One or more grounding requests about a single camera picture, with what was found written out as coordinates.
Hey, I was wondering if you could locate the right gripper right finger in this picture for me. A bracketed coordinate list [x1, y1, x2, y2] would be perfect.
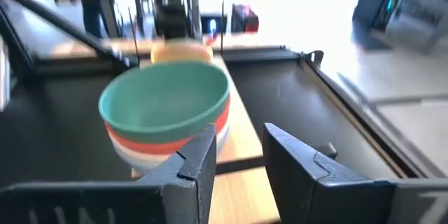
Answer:
[261, 122, 396, 224]

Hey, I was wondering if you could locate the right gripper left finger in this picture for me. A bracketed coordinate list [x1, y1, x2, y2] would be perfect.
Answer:
[139, 122, 218, 224]

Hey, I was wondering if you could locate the small yellow translucent bowl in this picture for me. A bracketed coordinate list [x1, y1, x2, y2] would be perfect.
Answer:
[150, 41, 214, 64]

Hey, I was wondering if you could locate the large red bowl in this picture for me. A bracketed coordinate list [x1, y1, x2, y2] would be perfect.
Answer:
[104, 94, 232, 155]

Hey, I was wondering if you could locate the large white bowl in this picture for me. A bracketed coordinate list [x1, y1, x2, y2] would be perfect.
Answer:
[108, 125, 231, 169]

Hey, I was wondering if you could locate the large teal bowl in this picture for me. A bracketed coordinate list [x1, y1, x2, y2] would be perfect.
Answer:
[98, 60, 231, 144]

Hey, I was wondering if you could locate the black device with light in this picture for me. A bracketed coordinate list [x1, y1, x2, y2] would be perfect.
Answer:
[200, 13, 228, 36]

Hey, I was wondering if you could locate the red box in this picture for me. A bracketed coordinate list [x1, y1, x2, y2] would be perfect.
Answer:
[230, 3, 260, 34]

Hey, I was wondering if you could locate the black table mat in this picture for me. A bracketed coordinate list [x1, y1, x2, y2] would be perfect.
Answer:
[0, 59, 400, 186]

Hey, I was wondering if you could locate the black metal frame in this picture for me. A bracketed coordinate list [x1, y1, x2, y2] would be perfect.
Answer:
[20, 45, 448, 183]

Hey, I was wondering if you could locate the black cable conduit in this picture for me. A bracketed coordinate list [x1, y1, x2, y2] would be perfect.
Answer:
[0, 0, 139, 68]

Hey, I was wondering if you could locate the black frame clamp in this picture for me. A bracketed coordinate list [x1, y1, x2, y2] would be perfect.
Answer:
[302, 50, 325, 68]

